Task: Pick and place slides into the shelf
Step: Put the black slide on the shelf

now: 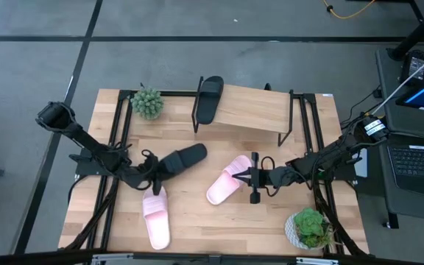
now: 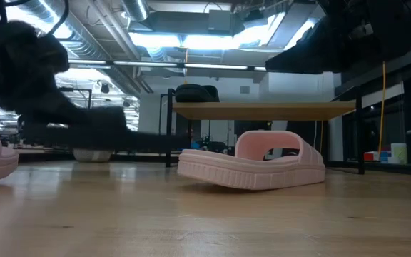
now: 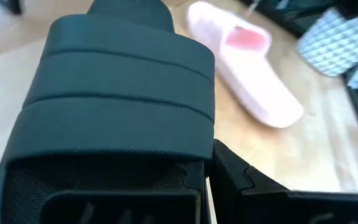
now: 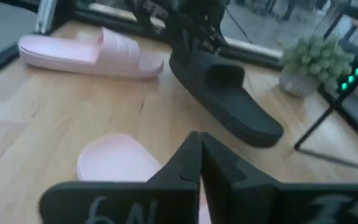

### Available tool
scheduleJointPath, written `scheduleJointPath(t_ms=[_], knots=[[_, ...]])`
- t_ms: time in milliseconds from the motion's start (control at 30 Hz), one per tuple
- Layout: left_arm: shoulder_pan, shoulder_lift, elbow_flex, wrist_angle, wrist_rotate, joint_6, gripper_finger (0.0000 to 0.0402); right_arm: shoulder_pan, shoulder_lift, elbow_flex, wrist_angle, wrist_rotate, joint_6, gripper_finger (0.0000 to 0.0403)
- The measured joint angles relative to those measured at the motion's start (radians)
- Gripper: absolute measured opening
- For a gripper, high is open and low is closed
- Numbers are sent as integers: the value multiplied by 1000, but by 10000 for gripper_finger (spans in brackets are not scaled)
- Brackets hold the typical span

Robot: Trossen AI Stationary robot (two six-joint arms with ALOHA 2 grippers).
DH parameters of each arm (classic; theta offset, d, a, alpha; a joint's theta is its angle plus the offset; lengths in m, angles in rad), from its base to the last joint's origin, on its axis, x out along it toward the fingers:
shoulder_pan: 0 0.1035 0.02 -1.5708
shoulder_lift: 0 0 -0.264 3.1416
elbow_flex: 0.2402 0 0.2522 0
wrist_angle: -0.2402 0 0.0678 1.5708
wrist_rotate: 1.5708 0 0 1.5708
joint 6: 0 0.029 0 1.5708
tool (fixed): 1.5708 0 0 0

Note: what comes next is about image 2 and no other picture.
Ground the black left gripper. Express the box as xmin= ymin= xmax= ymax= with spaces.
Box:
xmin=0 ymin=20 xmax=128 ymax=132

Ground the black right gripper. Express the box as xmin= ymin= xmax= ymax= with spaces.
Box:
xmin=265 ymin=0 xmax=406 ymax=75

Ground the pale green spiky potted plant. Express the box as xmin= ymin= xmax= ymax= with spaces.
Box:
xmin=72 ymin=148 xmax=114 ymax=163

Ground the long ceiling light bar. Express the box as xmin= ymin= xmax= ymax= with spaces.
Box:
xmin=68 ymin=59 xmax=268 ymax=72

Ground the white and green box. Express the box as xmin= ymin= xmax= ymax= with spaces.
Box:
xmin=390 ymin=142 xmax=408 ymax=164

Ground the wooden shelf with black frame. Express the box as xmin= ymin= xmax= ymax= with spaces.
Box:
xmin=165 ymin=87 xmax=366 ymax=176

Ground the yellow cable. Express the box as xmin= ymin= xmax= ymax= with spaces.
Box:
xmin=377 ymin=61 xmax=387 ymax=154

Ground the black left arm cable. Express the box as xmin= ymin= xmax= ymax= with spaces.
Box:
xmin=0 ymin=0 xmax=70 ymax=39

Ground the silver ventilation duct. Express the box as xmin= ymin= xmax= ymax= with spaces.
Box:
xmin=121 ymin=0 xmax=150 ymax=22

